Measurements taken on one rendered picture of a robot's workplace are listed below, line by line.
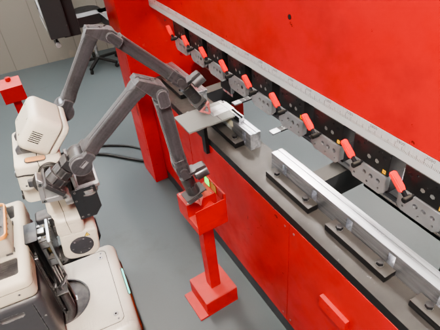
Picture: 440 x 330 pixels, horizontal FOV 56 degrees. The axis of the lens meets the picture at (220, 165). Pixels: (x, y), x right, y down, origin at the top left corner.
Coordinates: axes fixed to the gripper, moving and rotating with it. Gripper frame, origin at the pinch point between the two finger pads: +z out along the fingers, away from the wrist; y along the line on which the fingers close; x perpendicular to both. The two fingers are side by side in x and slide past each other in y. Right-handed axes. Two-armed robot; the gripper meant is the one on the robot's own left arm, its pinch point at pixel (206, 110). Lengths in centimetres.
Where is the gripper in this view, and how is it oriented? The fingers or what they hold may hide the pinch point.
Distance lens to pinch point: 215.0
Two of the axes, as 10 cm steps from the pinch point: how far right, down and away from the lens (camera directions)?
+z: 5.1, 4.9, 7.0
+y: -4.9, -5.0, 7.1
